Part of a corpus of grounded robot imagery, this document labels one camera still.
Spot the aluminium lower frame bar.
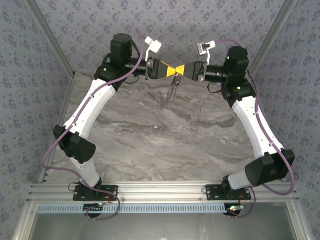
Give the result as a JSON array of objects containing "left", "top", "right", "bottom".
[
  {"left": 285, "top": 201, "right": 312, "bottom": 240},
  {"left": 11, "top": 201, "right": 39, "bottom": 240}
]

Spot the controller board with green light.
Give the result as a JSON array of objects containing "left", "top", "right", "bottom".
[{"left": 225, "top": 203, "right": 245, "bottom": 216}]

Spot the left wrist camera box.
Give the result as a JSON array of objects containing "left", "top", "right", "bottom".
[{"left": 144, "top": 36, "right": 163, "bottom": 63}]

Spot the small black controller board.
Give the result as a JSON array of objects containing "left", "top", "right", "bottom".
[{"left": 83, "top": 203, "right": 105, "bottom": 213}]

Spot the grey slotted cable duct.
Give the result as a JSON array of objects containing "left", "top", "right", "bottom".
[{"left": 37, "top": 202, "right": 228, "bottom": 215}]

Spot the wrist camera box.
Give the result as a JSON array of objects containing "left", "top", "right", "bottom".
[
  {"left": 196, "top": 41, "right": 217, "bottom": 64},
  {"left": 144, "top": 36, "right": 163, "bottom": 63}
]

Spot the aluminium corner post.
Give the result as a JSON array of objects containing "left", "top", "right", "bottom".
[
  {"left": 24, "top": 0, "right": 77, "bottom": 77},
  {"left": 246, "top": 0, "right": 300, "bottom": 77}
]

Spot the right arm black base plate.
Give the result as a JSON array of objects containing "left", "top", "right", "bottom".
[{"left": 205, "top": 184, "right": 252, "bottom": 202}]

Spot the grey metal panel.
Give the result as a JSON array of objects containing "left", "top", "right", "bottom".
[{"left": 32, "top": 212, "right": 298, "bottom": 240}]

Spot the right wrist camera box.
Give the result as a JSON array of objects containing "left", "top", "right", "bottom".
[{"left": 196, "top": 41, "right": 217, "bottom": 64}]

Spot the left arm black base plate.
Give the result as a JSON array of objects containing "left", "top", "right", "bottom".
[{"left": 73, "top": 184, "right": 119, "bottom": 202}]

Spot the aluminium table side rail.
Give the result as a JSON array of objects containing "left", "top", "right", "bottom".
[
  {"left": 37, "top": 73, "right": 77, "bottom": 185},
  {"left": 246, "top": 73, "right": 286, "bottom": 183}
]

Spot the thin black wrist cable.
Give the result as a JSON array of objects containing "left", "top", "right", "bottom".
[
  {"left": 207, "top": 83, "right": 224, "bottom": 95},
  {"left": 124, "top": 74, "right": 141, "bottom": 85}
]

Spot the wide aluminium base rail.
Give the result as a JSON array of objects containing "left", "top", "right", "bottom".
[{"left": 27, "top": 181, "right": 300, "bottom": 203}]

